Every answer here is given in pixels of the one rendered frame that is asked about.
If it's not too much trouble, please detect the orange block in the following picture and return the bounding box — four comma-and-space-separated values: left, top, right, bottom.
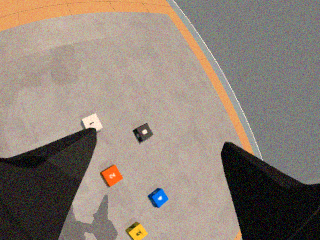
100, 165, 123, 187

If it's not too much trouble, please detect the yellow block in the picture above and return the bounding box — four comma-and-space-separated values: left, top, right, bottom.
125, 221, 148, 240

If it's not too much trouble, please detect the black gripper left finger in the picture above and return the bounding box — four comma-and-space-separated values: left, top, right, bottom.
0, 127, 97, 240

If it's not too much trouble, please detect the white block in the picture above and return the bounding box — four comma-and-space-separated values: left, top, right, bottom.
80, 113, 101, 131

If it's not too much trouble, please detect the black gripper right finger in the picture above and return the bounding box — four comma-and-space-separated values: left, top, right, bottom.
221, 141, 320, 240

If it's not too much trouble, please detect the black block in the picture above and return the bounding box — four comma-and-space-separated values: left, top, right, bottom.
133, 123, 153, 143

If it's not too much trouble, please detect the blue block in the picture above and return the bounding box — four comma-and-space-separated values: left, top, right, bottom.
148, 189, 169, 208

